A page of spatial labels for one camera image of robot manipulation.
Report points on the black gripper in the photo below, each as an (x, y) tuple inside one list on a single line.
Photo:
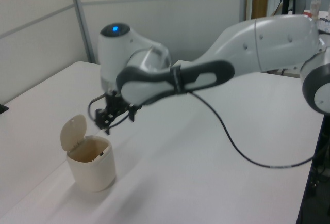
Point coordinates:
[(114, 104)]

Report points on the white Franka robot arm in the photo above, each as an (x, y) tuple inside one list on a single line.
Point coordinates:
[(270, 43)]

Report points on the small white bin with lid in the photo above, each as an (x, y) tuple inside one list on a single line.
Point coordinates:
[(92, 169)]

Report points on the black table clamp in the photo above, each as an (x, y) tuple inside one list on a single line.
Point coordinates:
[(3, 108)]

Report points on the brown wooden desk panel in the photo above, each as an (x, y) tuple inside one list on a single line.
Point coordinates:
[(260, 2)]

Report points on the black monitor stand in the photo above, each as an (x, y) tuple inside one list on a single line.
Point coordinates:
[(286, 2)]

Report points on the clear plastic bottle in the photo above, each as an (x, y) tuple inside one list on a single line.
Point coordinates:
[(315, 6)]

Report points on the black mount frame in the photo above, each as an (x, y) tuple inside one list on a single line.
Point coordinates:
[(314, 172)]

